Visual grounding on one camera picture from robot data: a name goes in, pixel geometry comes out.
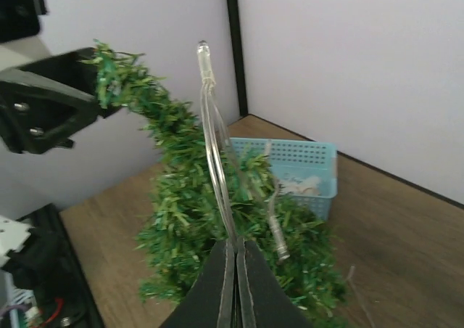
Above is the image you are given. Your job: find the black aluminium front rail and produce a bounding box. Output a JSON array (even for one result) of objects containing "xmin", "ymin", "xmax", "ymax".
[{"xmin": 7, "ymin": 204, "xmax": 104, "ymax": 328}]

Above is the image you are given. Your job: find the black frame post left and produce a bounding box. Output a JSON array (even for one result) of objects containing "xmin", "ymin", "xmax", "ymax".
[{"xmin": 226, "ymin": 0, "xmax": 249, "ymax": 118}]

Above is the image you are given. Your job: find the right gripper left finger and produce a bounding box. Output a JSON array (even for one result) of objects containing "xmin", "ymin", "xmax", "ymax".
[{"xmin": 161, "ymin": 240, "xmax": 236, "ymax": 328}]

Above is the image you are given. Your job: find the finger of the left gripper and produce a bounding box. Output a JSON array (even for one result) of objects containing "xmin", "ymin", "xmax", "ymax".
[{"xmin": 1, "ymin": 47, "xmax": 118, "ymax": 155}]

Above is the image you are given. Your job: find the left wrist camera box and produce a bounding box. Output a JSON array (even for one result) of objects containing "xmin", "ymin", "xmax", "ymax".
[{"xmin": 1, "ymin": 0, "xmax": 51, "ymax": 70}]

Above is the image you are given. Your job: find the small green christmas tree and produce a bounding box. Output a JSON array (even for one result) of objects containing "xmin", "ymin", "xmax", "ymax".
[{"xmin": 88, "ymin": 42, "xmax": 347, "ymax": 327}]

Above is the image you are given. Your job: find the blue plastic basket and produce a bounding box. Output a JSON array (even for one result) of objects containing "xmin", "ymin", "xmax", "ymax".
[{"xmin": 231, "ymin": 137, "xmax": 338, "ymax": 221}]

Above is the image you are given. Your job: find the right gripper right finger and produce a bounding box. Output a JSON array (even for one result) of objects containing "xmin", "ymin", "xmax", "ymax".
[{"xmin": 236, "ymin": 239, "xmax": 313, "ymax": 328}]

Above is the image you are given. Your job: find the clear led light string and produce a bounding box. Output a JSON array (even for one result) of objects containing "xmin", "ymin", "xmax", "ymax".
[{"xmin": 195, "ymin": 39, "xmax": 374, "ymax": 328}]

